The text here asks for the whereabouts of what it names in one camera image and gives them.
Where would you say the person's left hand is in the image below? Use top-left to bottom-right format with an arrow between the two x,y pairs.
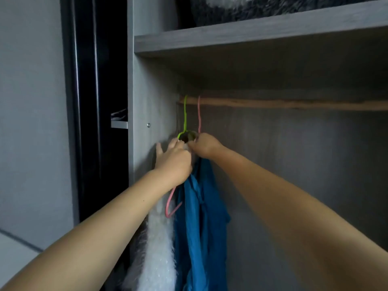
153,137 -> 194,184

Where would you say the person's right hand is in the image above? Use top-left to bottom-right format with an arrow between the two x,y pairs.
188,133 -> 225,160

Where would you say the green hanger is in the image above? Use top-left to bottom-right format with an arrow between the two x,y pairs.
179,95 -> 198,143

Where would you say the blue garment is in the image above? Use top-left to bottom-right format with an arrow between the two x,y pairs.
173,157 -> 232,291

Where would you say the white fluffy sweater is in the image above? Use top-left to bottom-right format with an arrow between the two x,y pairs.
121,194 -> 179,291

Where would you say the grey wardrobe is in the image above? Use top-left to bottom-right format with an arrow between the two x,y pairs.
0,0 -> 388,291

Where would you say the person's right forearm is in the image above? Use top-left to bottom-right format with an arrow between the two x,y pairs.
209,145 -> 388,291

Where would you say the person's left forearm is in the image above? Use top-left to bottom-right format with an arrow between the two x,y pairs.
0,173 -> 183,291

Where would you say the wooden hanging rod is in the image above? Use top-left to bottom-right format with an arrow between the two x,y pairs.
179,95 -> 388,112

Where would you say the dark fluffy blanket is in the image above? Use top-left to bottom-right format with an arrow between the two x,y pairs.
176,0 -> 388,28

